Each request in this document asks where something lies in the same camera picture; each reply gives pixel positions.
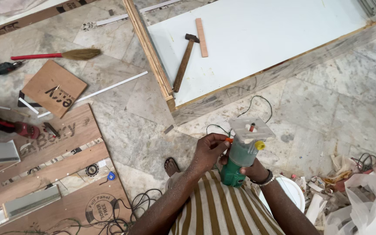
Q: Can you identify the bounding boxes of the person's right hand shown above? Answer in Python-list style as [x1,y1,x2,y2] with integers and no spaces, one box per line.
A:
[219,154,269,183]

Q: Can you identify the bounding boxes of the clear plastic bag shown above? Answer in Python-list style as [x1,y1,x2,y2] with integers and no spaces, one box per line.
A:
[324,172,376,235]

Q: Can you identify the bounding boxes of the plywood board with print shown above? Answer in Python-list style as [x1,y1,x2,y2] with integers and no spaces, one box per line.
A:
[0,0,97,43]

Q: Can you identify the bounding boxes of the black cable tangle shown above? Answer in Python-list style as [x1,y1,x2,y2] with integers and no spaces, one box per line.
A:
[0,189,163,235]

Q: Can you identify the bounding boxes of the long white edge strip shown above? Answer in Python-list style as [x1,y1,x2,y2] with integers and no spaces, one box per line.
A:
[37,71,149,119]

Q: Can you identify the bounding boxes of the red tool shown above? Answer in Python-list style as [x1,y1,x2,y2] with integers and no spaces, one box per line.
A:
[0,104,41,140]

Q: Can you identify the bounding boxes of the green router power cord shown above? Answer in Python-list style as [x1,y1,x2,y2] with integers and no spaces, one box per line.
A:
[206,95,273,138]

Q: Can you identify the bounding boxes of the person's striped shirt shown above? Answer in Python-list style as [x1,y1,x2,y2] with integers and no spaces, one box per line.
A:
[165,170,286,235]

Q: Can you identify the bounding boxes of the large plywood sheet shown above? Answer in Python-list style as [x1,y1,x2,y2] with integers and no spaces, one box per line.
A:
[0,104,136,235]

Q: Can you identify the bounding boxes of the power drill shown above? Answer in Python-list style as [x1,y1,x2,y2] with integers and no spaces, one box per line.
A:
[0,59,25,76]

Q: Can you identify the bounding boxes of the plywood plank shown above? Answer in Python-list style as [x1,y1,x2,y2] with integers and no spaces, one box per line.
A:
[0,141,111,193]

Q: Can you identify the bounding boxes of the person's left hand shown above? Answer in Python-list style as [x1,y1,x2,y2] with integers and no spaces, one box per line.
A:
[192,133,232,174]

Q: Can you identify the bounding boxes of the person's foot in sandal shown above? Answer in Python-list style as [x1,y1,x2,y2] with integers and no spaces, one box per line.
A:
[164,158,181,178]

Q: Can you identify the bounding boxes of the red handle broom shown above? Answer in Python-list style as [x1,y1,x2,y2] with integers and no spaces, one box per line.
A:
[10,48,102,61]

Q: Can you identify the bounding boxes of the square plywood piece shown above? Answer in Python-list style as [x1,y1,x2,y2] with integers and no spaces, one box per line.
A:
[22,60,88,119]

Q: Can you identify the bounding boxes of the metal drawer slides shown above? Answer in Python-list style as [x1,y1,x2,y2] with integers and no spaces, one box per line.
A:
[357,0,376,17]

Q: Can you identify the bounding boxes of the heap of debris scraps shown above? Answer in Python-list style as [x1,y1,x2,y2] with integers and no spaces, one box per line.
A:
[279,153,376,229]

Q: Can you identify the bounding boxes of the small wooden strip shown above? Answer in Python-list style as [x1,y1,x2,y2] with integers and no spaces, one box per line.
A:
[195,18,209,58]

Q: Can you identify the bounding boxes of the white laminated cabinet panel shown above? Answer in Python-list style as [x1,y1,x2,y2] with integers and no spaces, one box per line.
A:
[123,0,376,126]

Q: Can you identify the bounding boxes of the green trim router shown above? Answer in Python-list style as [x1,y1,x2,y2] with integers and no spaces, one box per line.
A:
[220,117,276,188]

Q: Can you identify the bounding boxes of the wooden handle hammer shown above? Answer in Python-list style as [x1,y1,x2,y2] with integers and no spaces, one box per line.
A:
[173,34,200,93]

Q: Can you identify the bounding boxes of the short white edge strip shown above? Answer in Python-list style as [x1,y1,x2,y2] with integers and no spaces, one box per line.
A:
[18,97,40,115]

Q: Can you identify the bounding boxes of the beaded wrist bracelets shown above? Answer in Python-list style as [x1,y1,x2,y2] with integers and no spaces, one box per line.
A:
[250,169,275,187]

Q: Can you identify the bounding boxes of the white plastic bucket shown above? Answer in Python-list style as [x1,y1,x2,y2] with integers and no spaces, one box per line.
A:
[258,176,306,214]

